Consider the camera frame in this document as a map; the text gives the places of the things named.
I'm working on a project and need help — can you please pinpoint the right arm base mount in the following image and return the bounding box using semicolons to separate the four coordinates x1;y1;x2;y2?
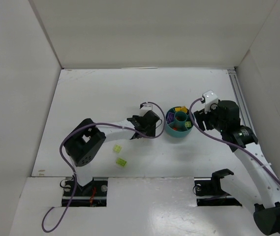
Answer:
192;169;242;207

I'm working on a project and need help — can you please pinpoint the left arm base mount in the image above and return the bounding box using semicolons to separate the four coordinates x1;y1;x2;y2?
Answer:
60;178;108;207

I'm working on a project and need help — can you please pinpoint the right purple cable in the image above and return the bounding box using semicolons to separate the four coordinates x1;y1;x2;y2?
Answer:
188;97;280;236

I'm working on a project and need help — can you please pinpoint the aluminium rail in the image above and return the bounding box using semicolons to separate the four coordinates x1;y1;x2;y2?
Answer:
224;69;270;164

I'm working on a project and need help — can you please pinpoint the brown lego brick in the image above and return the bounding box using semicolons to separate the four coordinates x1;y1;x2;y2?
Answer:
176;116;183;121

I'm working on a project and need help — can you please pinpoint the green 2x2 lego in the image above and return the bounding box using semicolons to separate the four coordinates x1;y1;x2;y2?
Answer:
185;121;192;128

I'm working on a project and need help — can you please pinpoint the dark purple lego brick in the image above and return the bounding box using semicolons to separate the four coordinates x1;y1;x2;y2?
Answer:
166;112;175;124

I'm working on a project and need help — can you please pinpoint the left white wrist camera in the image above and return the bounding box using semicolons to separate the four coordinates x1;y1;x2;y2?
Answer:
139;103;153;117

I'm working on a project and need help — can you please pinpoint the green 2x4 lego brick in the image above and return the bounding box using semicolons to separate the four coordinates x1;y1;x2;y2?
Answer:
116;157;127;168

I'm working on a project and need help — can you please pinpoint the teal divided round container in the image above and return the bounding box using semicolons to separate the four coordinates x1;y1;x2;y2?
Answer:
165;106;195;138

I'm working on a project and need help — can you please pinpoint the yellow black striped lego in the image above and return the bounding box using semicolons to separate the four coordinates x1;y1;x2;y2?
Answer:
181;106;188;113

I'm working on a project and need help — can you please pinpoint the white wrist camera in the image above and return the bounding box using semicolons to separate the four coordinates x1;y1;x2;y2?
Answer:
201;90;218;113
139;103;153;117

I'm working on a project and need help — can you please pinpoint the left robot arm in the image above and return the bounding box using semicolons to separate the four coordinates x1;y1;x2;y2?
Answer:
61;110;160;188

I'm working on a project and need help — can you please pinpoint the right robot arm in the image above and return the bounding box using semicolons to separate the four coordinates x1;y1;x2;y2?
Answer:
189;98;280;236

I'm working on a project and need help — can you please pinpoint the green 2x2 lego brick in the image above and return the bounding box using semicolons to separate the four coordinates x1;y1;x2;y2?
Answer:
113;145;122;153

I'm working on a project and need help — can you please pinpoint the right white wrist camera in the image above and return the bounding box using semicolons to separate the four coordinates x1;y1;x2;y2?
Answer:
201;90;218;113

